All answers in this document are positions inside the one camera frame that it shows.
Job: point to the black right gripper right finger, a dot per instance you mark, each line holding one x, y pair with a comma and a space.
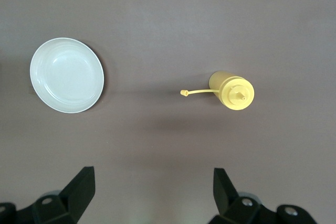
236, 211

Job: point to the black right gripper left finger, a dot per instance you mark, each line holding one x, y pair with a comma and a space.
65, 203

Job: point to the yellow squeeze mustard bottle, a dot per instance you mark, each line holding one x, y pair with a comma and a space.
236, 95

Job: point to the beige round plate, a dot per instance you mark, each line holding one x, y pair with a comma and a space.
65, 77

